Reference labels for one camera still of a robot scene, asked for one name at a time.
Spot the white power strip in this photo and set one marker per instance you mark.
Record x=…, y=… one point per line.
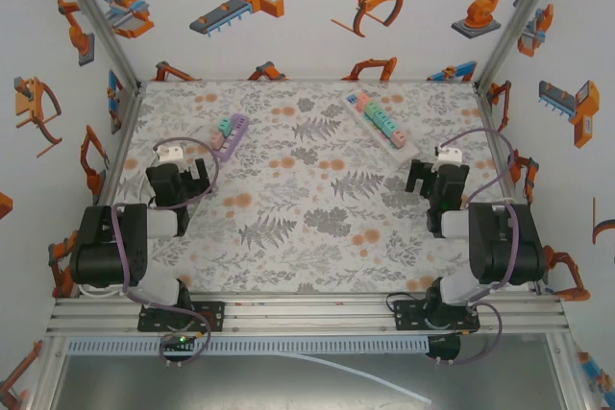
x=407, y=154

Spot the pink brown USB plug adapter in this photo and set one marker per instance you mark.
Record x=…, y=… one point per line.
x=398, y=138

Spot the teal USB plug adapter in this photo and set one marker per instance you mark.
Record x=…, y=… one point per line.
x=378, y=118
x=386, y=126
x=224, y=126

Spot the purple power strip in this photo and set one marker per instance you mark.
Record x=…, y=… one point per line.
x=238, y=127

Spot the green USB plug adapter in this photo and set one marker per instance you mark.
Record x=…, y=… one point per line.
x=372, y=109

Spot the orange-pink USB plug adapter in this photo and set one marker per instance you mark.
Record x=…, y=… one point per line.
x=361, y=103

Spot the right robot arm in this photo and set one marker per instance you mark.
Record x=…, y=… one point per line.
x=504, y=247

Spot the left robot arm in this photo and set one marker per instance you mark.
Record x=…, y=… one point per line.
x=108, y=247

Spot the floral tablecloth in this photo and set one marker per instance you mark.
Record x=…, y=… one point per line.
x=307, y=218

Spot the small black circuit board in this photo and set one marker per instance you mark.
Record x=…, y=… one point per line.
x=179, y=341

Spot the black adapter box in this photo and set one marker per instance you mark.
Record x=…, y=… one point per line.
x=444, y=346

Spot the thin white tube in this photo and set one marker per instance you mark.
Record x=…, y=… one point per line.
x=384, y=380

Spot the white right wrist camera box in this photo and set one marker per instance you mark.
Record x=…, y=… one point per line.
x=449, y=155

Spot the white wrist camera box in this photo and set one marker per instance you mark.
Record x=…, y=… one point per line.
x=449, y=155
x=169, y=155

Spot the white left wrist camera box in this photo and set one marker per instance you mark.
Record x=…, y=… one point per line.
x=169, y=155

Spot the aluminium extrusion frame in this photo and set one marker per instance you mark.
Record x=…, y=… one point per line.
x=307, y=314

